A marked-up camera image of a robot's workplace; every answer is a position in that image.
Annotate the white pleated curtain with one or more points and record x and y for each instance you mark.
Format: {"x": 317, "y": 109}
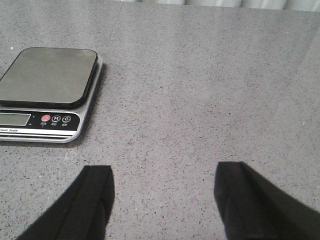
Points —
{"x": 291, "y": 5}

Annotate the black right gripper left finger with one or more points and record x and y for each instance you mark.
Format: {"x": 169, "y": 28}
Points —
{"x": 82, "y": 212}

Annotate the black silver kitchen scale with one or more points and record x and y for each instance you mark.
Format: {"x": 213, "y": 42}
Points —
{"x": 46, "y": 93}

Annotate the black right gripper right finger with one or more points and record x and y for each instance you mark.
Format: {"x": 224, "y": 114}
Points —
{"x": 252, "y": 208}

